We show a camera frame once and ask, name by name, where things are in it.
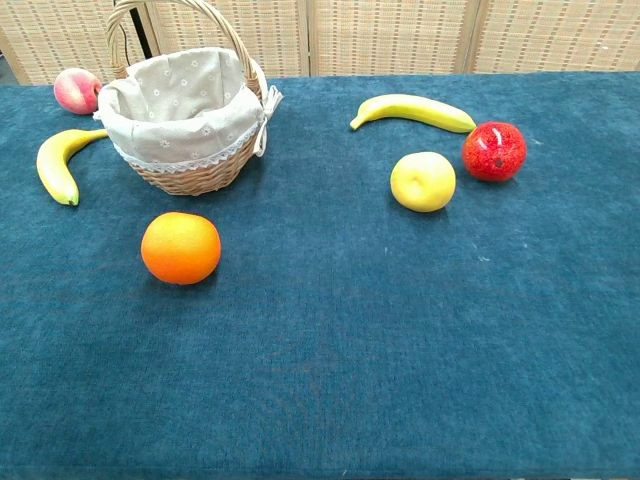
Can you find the orange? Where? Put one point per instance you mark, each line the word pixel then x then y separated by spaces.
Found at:
pixel 180 248

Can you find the beige floral basket liner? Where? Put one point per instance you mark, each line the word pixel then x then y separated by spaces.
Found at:
pixel 180 100

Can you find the dark blue tablecloth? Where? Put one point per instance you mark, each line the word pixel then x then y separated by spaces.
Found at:
pixel 320 325

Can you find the yellow apple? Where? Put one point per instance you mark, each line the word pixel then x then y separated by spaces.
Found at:
pixel 422 182

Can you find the long slender yellow banana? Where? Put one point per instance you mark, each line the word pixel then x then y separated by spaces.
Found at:
pixel 415 110

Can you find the shiny red apple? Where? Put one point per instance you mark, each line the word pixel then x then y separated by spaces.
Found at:
pixel 495 152

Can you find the woven bamboo screen panel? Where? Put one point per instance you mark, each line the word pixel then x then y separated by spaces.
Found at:
pixel 390 35
pixel 65 40
pixel 560 35
pixel 270 35

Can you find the black pole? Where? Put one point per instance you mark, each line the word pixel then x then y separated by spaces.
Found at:
pixel 141 30

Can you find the strongly curved yellow banana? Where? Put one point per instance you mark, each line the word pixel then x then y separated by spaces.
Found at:
pixel 52 165

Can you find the pink peach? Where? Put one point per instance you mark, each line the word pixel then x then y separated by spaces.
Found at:
pixel 75 92

